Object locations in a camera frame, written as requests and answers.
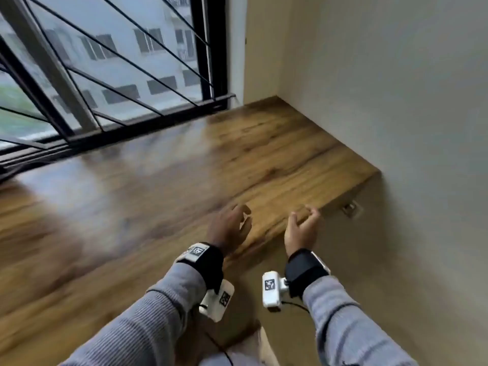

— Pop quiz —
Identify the person's left hand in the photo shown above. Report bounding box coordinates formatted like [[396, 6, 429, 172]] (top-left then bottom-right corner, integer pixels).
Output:
[[205, 203, 253, 258]]

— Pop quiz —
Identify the person's right hand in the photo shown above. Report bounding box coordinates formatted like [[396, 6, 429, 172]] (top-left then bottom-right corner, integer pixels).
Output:
[[284, 204, 323, 258]]

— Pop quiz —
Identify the person's right forearm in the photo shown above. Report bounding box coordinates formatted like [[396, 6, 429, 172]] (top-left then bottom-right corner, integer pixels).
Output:
[[303, 276, 420, 366]]

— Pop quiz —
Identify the person's left forearm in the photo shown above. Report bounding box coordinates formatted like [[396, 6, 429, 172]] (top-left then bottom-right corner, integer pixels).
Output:
[[60, 262, 208, 366]]

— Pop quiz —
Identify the small metal plate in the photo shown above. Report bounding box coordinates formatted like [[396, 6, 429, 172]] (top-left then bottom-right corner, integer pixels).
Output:
[[341, 200, 363, 219]]

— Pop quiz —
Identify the black metal window grille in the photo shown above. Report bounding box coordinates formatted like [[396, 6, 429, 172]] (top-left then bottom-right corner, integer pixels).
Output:
[[0, 0, 214, 149]]

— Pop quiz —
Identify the grey apartment building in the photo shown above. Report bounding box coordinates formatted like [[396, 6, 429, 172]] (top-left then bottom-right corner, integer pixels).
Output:
[[0, 0, 203, 123]]

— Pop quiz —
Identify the grey window sash bar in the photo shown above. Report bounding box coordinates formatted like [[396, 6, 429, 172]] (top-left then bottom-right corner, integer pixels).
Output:
[[0, 0, 98, 134]]

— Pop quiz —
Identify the green tree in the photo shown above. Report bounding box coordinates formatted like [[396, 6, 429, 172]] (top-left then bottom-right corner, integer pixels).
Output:
[[0, 83, 50, 138]]

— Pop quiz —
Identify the black right wrist strap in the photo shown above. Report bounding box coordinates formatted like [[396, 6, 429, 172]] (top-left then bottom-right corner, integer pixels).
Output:
[[285, 248, 331, 300]]

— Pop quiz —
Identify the black wrist strap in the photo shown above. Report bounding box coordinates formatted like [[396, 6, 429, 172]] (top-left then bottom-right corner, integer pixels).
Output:
[[176, 241, 225, 295], [285, 248, 331, 300]]

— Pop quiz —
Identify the black left wrist strap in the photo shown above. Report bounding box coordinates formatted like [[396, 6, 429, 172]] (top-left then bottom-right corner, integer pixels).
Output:
[[176, 241, 225, 295]]

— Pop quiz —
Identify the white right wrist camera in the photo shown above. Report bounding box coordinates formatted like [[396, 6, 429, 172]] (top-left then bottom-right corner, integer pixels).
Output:
[[262, 271, 290, 313]]

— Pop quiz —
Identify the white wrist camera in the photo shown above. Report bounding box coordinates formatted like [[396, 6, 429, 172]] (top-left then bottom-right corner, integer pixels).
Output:
[[198, 279, 235, 323], [262, 271, 290, 313]]

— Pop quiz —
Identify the black right camera cable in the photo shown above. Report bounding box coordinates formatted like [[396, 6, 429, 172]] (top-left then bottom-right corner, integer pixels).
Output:
[[281, 300, 310, 313]]

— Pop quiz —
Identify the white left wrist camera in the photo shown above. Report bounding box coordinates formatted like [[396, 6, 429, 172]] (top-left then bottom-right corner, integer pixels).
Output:
[[198, 279, 235, 323]]

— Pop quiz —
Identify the black window frame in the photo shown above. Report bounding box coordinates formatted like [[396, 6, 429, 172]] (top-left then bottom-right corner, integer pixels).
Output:
[[0, 0, 236, 184]]

